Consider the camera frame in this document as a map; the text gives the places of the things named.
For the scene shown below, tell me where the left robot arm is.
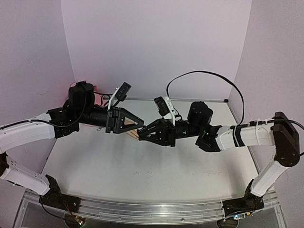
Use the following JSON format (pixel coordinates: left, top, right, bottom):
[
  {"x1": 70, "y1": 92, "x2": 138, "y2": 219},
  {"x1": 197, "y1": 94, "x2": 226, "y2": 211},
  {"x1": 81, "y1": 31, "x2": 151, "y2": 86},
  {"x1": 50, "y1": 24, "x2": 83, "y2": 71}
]
[{"x1": 0, "y1": 81, "x2": 144, "y2": 208}]

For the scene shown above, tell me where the mannequin hand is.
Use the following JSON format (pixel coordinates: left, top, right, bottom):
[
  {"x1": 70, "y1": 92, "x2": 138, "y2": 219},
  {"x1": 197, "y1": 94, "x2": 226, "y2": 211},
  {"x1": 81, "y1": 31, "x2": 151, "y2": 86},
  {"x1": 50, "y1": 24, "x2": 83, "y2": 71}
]
[{"x1": 124, "y1": 119, "x2": 139, "y2": 140}]

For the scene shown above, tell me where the pink hoodie sleeve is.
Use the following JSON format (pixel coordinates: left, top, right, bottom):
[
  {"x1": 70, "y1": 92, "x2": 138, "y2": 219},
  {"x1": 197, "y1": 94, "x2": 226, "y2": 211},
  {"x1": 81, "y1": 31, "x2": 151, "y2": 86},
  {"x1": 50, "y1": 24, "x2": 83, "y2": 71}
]
[{"x1": 70, "y1": 82, "x2": 97, "y2": 91}]

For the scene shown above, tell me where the aluminium front rail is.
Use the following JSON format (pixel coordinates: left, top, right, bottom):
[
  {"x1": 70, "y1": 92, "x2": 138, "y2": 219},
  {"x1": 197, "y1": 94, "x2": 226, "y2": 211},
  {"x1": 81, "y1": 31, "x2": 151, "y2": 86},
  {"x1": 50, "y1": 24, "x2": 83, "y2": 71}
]
[{"x1": 14, "y1": 190, "x2": 286, "y2": 228}]

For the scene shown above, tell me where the right black camera cable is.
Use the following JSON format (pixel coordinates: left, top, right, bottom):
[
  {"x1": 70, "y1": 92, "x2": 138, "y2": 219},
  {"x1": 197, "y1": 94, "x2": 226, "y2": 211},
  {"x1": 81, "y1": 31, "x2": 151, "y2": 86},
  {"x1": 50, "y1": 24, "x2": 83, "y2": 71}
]
[{"x1": 166, "y1": 70, "x2": 245, "y2": 125}]

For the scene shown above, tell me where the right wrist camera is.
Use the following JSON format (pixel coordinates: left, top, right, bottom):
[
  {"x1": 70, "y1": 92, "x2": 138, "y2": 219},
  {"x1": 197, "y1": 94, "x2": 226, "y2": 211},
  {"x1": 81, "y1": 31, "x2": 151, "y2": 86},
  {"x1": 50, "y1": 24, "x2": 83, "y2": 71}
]
[{"x1": 154, "y1": 96, "x2": 180, "y2": 126}]

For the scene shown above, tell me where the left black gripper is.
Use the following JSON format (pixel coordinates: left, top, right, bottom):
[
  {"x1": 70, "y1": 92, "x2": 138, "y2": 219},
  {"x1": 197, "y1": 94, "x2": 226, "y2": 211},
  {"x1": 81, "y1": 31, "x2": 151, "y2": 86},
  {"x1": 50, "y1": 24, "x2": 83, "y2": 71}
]
[{"x1": 77, "y1": 106, "x2": 146, "y2": 134}]

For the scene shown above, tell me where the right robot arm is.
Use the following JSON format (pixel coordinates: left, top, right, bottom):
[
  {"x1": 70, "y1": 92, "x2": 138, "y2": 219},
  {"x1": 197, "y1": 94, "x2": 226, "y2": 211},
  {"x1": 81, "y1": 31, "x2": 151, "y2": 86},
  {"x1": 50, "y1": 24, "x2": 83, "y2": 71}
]
[{"x1": 137, "y1": 102, "x2": 303, "y2": 219}]

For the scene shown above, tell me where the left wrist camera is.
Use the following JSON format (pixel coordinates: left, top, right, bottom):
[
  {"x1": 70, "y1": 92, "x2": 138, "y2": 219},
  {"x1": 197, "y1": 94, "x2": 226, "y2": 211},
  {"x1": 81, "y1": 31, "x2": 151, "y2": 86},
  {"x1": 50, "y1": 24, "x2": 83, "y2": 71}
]
[{"x1": 107, "y1": 82, "x2": 132, "y2": 111}]

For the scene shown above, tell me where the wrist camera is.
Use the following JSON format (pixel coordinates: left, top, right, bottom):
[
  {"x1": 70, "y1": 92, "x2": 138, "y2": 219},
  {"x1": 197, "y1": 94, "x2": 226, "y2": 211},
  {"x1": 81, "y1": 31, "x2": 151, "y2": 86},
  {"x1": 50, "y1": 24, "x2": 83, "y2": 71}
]
[
  {"x1": 154, "y1": 96, "x2": 180, "y2": 126},
  {"x1": 107, "y1": 82, "x2": 132, "y2": 111}
]

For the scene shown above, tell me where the left black base cable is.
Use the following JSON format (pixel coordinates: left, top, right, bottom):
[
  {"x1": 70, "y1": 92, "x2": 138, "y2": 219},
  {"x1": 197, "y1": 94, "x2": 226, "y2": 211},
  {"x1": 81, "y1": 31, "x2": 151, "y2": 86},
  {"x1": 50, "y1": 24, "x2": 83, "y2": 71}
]
[{"x1": 40, "y1": 201, "x2": 69, "y2": 221}]

